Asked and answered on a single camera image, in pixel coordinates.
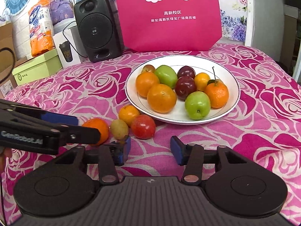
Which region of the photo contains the yellow green small fruit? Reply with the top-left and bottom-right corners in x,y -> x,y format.
110,119 -> 129,140

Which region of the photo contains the brown cardboard box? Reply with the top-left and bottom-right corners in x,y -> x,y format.
0,21 -> 17,99

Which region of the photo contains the orange white tissue pack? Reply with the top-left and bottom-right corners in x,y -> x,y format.
28,0 -> 55,57

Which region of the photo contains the large orange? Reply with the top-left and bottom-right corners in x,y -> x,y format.
135,72 -> 160,98

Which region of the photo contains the small orange in plate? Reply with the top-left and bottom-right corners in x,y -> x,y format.
147,84 -> 177,113

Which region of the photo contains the person's left hand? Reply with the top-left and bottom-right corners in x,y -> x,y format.
0,148 -> 12,173

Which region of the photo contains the orange tangerine with stem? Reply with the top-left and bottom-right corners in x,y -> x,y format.
204,68 -> 229,109

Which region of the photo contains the magenta non-woven tote bag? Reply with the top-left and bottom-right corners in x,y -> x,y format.
116,0 -> 222,52

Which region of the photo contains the yellow orange small citrus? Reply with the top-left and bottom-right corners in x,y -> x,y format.
194,73 -> 210,92

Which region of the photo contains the orange mandarin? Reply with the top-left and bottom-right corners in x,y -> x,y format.
82,118 -> 109,146

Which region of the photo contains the white coffee cup box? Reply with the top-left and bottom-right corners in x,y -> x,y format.
54,25 -> 88,68

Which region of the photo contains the black speaker cable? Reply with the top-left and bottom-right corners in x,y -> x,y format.
62,20 -> 88,59

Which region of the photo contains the dark red plum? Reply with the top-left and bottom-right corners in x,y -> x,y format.
177,65 -> 195,79
174,76 -> 197,101

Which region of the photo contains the black portable speaker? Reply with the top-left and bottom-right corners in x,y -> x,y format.
74,0 -> 123,63

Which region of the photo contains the light green cardboard box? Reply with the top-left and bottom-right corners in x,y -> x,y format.
12,48 -> 63,86

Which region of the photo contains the green apple in plate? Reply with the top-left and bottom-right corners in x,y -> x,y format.
185,91 -> 211,120

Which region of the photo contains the white round plate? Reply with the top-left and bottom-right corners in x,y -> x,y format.
125,55 -> 240,125

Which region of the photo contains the red tomato-like fruit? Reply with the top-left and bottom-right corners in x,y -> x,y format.
131,114 -> 156,139

